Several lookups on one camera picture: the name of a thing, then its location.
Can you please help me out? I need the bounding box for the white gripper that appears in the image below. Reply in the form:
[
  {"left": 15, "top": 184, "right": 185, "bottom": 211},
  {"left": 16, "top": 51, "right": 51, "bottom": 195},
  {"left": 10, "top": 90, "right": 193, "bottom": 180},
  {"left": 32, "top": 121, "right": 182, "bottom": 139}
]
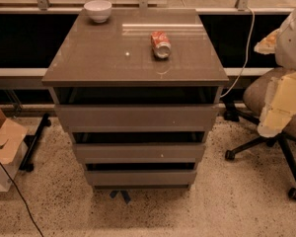
[{"left": 254, "top": 8, "right": 296, "bottom": 138}]

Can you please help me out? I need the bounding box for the grey top drawer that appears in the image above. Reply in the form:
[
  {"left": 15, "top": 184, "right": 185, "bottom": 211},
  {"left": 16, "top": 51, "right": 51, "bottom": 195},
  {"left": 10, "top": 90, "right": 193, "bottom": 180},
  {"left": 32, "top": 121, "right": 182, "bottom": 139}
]
[{"left": 55, "top": 105, "right": 218, "bottom": 132}]

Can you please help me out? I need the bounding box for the grey drawer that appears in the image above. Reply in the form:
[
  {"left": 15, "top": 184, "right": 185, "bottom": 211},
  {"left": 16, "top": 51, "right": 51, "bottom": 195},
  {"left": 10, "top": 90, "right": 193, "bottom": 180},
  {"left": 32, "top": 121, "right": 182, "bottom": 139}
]
[
  {"left": 73, "top": 143, "right": 205, "bottom": 163},
  {"left": 55, "top": 105, "right": 218, "bottom": 132},
  {"left": 85, "top": 171, "right": 196, "bottom": 187}
]

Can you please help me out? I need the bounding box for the grey drawer cabinet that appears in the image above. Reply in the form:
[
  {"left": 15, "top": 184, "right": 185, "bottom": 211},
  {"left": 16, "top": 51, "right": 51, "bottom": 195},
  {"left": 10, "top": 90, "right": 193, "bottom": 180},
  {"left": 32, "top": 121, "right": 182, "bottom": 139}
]
[{"left": 42, "top": 9, "right": 228, "bottom": 190}]

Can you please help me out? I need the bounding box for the grey middle drawer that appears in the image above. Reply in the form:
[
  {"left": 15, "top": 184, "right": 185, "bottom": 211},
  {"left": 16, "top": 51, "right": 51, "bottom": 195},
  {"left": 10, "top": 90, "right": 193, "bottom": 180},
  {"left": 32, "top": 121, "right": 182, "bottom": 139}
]
[{"left": 73, "top": 143, "right": 205, "bottom": 163}]

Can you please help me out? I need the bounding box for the grey bottom drawer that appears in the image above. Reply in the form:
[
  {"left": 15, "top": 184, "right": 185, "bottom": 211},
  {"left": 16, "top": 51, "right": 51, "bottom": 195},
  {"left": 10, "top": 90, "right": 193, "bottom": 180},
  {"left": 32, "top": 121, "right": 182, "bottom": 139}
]
[{"left": 85, "top": 171, "right": 196, "bottom": 187}]

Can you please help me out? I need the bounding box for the office chair black base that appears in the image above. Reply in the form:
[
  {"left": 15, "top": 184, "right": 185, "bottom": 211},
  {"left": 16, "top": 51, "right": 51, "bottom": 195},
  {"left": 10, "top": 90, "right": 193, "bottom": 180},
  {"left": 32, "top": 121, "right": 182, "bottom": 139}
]
[{"left": 222, "top": 66, "right": 296, "bottom": 202}]

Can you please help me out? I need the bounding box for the crushed red soda can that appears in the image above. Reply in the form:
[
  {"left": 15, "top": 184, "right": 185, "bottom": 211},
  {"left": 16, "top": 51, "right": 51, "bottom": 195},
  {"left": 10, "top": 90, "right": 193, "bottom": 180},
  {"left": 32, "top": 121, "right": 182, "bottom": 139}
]
[{"left": 151, "top": 31, "right": 171, "bottom": 59}]

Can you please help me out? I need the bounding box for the white ceramic bowl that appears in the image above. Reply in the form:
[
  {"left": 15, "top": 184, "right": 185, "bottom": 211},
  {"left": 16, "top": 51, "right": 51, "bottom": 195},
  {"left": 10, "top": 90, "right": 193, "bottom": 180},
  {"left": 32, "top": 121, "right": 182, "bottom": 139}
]
[{"left": 84, "top": 0, "right": 112, "bottom": 23}]

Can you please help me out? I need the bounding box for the blue tape cross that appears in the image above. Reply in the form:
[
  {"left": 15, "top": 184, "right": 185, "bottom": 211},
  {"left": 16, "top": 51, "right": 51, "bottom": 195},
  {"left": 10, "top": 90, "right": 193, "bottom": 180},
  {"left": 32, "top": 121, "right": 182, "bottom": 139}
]
[{"left": 109, "top": 190, "right": 132, "bottom": 205}]

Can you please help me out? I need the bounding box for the black stand leg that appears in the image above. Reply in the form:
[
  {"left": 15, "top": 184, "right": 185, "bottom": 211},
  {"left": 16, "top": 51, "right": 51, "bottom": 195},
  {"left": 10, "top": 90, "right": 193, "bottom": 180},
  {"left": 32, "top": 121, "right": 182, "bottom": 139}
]
[{"left": 19, "top": 114, "right": 51, "bottom": 172}]

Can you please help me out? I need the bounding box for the cardboard box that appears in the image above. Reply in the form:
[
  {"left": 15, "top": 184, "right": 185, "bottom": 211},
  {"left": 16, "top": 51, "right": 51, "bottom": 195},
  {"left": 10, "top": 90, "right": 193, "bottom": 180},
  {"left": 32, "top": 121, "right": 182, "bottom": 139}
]
[{"left": 0, "top": 109, "right": 28, "bottom": 192}]

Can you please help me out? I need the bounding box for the white hanging cable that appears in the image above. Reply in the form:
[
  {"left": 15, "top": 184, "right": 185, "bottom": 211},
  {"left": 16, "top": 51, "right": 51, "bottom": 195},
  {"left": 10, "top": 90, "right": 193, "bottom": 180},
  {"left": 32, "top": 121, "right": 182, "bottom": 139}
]
[{"left": 219, "top": 7, "right": 257, "bottom": 99}]

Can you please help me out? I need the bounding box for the black floor cable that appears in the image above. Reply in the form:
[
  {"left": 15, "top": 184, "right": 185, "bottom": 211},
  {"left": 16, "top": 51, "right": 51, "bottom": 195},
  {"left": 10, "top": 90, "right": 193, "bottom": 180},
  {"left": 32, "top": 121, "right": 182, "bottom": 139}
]
[{"left": 0, "top": 145, "right": 45, "bottom": 237}]

